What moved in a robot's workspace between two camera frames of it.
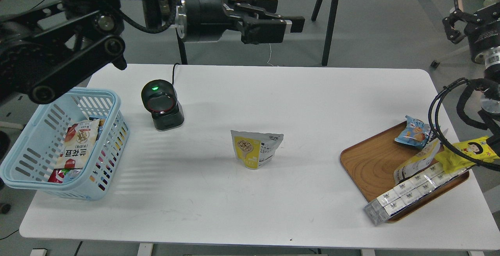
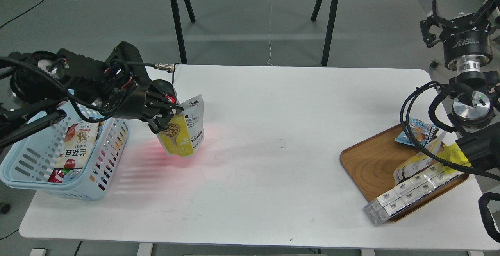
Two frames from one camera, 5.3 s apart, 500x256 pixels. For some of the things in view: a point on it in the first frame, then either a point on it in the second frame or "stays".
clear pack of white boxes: x=391 y=200 stays
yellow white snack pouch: x=255 y=150 → x=186 y=133
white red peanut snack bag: x=79 y=139 stays
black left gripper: x=206 y=18 → x=126 y=81
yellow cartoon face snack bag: x=451 y=160 stays
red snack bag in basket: x=65 y=175 stays
